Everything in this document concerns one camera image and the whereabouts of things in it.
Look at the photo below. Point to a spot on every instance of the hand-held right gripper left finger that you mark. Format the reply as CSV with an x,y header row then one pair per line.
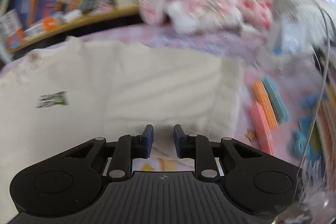
x,y
148,141

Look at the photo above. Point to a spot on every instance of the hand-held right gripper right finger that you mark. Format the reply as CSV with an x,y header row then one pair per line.
x,y
179,142

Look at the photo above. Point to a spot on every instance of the cream white t-shirt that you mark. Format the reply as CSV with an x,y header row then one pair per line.
x,y
118,87

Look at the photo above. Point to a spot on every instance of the pink ribbed strip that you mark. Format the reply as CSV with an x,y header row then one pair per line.
x,y
260,124

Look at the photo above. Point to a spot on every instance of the teal ribbed strip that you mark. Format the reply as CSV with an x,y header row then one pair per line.
x,y
275,98

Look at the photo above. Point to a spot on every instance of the pink checkered tablecloth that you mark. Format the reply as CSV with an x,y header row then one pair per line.
x,y
286,82

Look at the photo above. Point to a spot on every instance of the wooden bookshelf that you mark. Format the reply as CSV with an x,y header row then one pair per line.
x,y
105,15

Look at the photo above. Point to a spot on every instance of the blue white orange carton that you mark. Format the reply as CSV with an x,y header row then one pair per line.
x,y
10,29

